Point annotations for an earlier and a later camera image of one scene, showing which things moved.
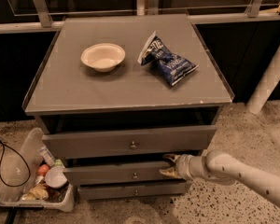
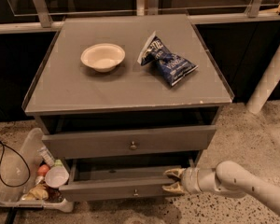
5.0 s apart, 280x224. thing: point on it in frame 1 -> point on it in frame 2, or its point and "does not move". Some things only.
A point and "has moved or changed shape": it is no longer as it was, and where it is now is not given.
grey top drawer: (130, 141) does not move
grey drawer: (115, 172) has moved or changed shape
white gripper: (183, 166) -> (189, 180)
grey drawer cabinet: (113, 94) does not move
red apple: (43, 170) does not move
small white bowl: (55, 177) does not move
